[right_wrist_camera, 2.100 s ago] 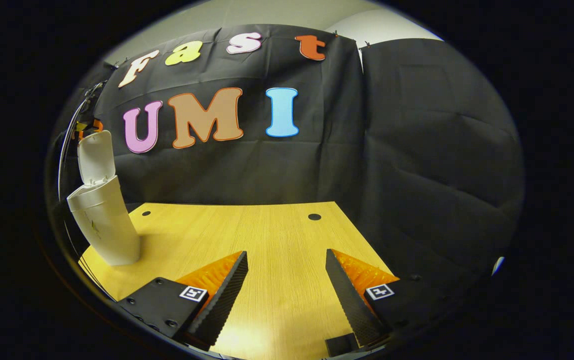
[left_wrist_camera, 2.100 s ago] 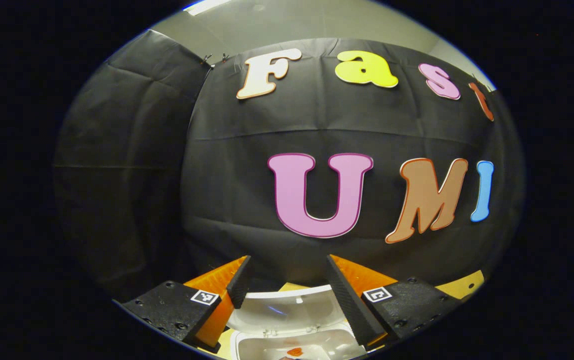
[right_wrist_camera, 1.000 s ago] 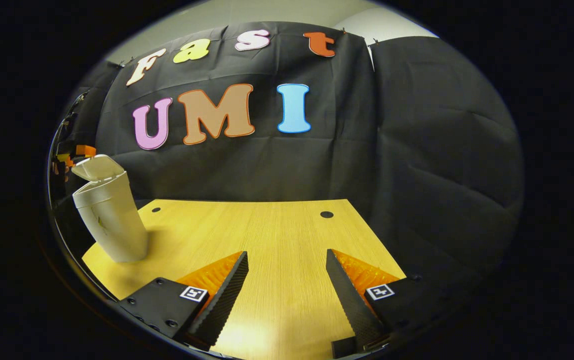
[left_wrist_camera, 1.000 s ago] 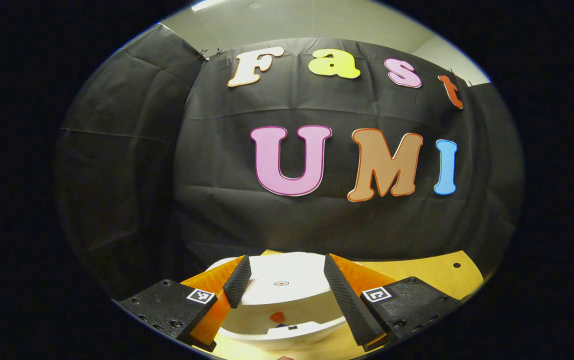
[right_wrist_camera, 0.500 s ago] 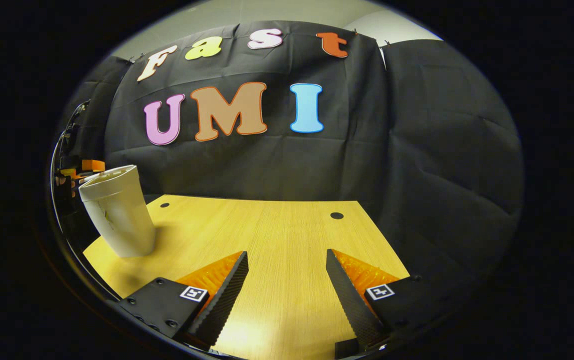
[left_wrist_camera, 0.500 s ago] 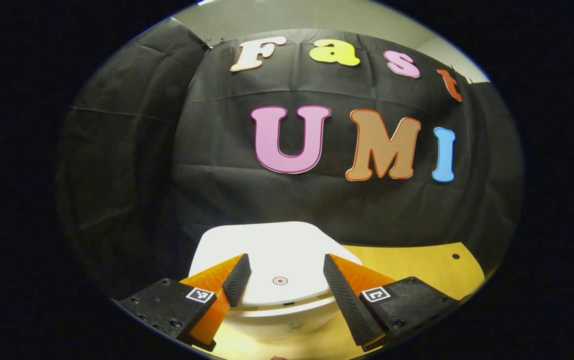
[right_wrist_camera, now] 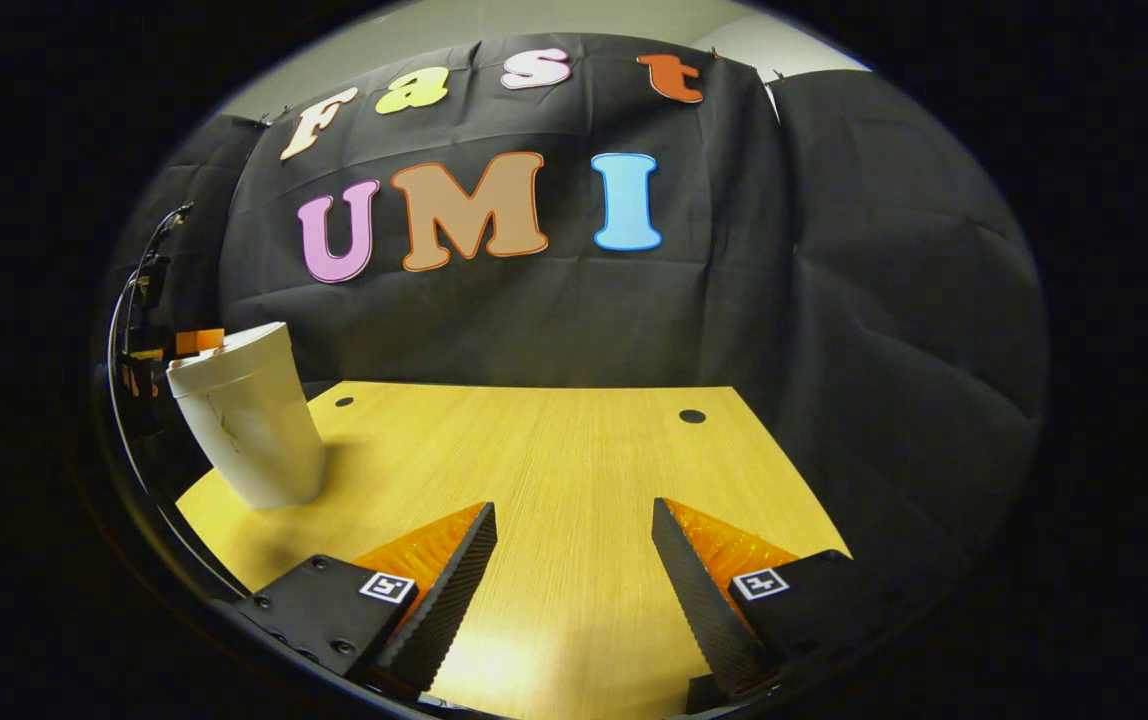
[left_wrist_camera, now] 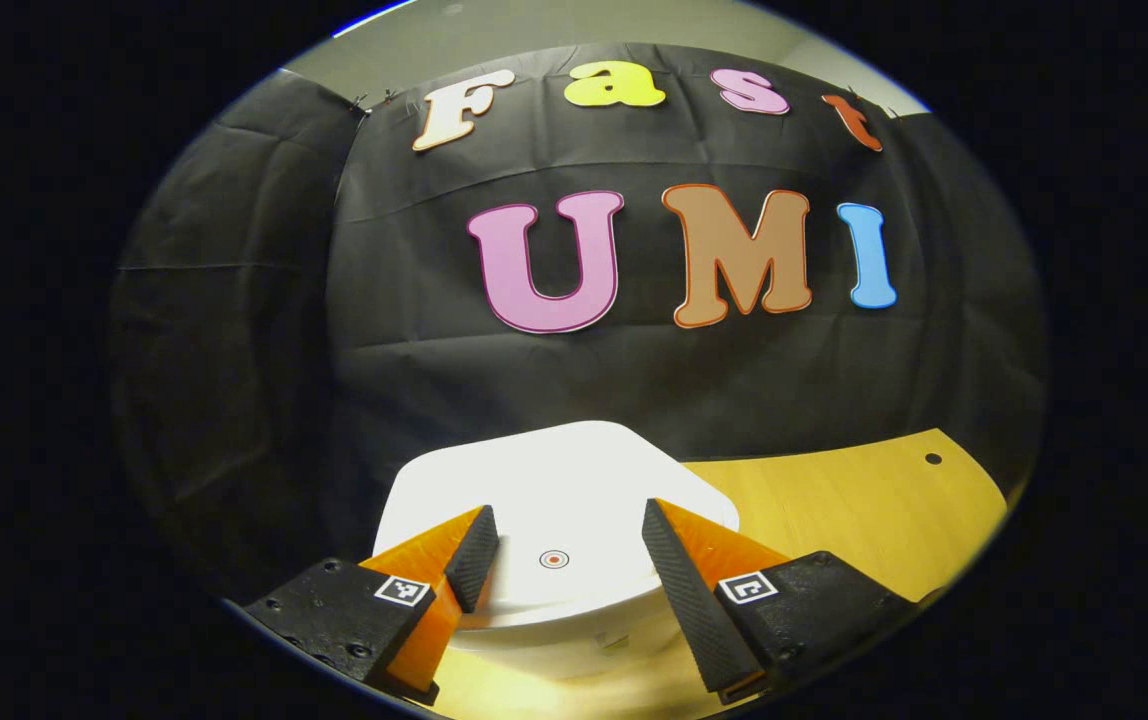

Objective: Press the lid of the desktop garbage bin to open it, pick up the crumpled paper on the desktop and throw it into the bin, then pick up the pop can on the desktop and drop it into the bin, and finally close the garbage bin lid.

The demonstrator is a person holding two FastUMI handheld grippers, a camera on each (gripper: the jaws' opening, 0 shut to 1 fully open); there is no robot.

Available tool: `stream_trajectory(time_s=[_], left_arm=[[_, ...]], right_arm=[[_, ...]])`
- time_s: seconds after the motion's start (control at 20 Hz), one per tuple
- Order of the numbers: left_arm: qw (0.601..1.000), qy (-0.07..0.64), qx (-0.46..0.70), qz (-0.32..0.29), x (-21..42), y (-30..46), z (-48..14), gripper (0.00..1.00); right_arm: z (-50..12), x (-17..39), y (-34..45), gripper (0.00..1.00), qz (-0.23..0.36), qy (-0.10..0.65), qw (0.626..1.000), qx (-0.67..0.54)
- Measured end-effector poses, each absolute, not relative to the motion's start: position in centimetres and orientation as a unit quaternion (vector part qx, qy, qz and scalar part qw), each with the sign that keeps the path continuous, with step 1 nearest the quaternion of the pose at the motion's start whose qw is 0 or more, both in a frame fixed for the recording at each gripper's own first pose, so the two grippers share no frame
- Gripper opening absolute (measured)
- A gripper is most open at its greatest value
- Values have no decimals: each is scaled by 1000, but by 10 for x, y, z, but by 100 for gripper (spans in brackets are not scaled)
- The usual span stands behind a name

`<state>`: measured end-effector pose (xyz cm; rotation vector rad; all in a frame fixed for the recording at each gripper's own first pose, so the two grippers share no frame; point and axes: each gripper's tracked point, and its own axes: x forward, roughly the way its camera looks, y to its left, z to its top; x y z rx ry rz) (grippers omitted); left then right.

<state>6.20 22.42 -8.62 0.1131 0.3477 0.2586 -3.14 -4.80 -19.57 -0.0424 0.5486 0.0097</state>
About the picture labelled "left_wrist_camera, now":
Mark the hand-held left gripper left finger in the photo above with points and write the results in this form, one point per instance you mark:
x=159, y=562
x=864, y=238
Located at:
x=474, y=560

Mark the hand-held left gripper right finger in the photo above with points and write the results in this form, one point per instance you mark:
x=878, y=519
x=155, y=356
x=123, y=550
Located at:
x=694, y=610

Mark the white desktop garbage bin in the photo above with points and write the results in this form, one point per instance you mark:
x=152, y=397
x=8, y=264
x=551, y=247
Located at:
x=574, y=480

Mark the black backdrop cloth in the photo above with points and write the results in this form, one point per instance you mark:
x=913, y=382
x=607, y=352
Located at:
x=434, y=380

